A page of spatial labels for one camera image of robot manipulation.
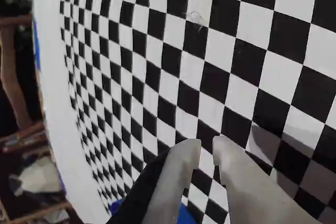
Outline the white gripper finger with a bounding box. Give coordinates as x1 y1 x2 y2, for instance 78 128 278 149
212 135 320 224

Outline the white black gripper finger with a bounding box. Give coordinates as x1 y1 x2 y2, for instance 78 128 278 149
107 138 202 224

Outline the blue round box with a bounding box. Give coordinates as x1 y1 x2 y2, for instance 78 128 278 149
110 199 204 224

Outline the light wooden bookshelf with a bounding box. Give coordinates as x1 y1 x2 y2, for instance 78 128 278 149
0 129 79 224

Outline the black white checkered mat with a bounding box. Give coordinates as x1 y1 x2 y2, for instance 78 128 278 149
33 0 336 224

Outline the blue tape strip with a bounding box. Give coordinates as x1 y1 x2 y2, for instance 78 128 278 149
31 16 44 78

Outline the brown wooden chair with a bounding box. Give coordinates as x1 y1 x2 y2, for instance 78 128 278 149
0 15 52 141

